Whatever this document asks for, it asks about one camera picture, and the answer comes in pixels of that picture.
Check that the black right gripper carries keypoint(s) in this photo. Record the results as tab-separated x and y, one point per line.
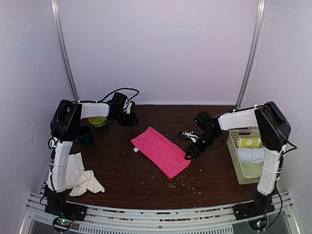
196	150

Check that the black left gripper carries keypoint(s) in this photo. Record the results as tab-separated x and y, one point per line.
131	121

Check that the pink towel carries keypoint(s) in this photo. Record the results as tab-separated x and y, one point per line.
167	156

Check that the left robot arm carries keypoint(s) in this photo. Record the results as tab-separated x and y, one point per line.
64	130

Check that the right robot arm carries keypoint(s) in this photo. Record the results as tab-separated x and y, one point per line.
274	132

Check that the green bowl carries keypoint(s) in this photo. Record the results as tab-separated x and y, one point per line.
98	122

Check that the dark blue mug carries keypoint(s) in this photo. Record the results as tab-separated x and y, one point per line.
85	135

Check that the yellow rolled towel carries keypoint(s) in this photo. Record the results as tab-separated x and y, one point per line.
248	143

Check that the beige plastic basket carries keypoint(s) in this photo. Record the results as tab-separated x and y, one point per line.
245	173

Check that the light blue rolled towel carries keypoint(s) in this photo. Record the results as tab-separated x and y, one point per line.
251	156

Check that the white crumpled towel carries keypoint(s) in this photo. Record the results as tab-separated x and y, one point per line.
78	180

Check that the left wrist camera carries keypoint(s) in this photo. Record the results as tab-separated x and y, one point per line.
129	107

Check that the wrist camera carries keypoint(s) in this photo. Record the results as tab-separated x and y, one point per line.
185	135
129	107

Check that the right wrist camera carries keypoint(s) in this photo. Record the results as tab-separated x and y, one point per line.
185	135

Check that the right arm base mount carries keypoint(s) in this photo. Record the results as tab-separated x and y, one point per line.
255	214

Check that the aluminium front rail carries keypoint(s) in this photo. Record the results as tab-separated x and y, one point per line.
206	220

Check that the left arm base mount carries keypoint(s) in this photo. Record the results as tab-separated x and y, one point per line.
65	215

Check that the right aluminium frame post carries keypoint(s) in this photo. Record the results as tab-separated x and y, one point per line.
255	43

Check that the aluminium frame post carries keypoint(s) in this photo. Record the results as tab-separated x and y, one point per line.
63	50
255	43

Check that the left aluminium frame post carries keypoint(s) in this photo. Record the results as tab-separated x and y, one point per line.
63	50

